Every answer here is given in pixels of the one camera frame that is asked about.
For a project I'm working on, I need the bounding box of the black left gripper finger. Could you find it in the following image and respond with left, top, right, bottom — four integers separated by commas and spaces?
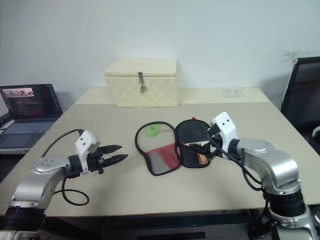
102, 144, 123, 154
103, 153, 130, 168

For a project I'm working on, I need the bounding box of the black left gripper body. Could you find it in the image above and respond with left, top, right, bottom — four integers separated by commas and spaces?
86, 146, 109, 175

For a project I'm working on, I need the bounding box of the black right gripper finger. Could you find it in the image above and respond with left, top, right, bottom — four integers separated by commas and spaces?
190, 139, 213, 155
206, 147, 221, 164

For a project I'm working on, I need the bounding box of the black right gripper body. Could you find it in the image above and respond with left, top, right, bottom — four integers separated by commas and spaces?
206, 123, 225, 155

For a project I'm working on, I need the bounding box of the black mesh paddle case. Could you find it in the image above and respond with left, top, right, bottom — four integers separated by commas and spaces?
134, 116, 220, 177

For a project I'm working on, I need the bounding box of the white table power socket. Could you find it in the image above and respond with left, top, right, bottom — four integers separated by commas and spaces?
222, 87, 244, 99

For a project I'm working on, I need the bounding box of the beige lidded storage box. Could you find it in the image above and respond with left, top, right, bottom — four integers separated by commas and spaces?
103, 57, 180, 109

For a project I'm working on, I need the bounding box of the metal box latch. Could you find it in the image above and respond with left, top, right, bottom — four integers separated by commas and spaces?
137, 71, 148, 94

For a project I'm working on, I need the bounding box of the open grey laptop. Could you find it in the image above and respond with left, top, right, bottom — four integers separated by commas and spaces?
0, 83, 64, 151

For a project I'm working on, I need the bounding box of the black office chair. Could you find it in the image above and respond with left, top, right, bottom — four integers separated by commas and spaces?
280, 56, 320, 151

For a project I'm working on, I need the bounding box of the small black device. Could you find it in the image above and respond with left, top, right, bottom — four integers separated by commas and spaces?
0, 112, 13, 126

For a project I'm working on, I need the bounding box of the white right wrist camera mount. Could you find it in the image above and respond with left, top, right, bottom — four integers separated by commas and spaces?
211, 111, 241, 154

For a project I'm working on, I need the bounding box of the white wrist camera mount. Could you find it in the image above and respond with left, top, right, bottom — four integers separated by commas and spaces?
211, 111, 241, 154
74, 129, 102, 174

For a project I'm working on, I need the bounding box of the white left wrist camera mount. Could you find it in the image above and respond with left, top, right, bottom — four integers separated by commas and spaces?
74, 129, 102, 174

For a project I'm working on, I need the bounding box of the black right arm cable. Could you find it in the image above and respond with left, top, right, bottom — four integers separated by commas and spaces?
207, 138, 266, 191

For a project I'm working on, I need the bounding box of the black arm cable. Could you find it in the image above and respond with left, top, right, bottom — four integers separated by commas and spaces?
207, 138, 266, 191
43, 128, 90, 206

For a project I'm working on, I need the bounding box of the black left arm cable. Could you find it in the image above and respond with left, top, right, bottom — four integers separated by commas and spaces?
43, 128, 90, 206

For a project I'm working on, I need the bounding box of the green plastic ring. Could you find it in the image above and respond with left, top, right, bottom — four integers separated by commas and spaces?
145, 123, 161, 138

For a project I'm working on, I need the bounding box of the dark metal table frame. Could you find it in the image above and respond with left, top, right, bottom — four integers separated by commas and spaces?
44, 207, 266, 240

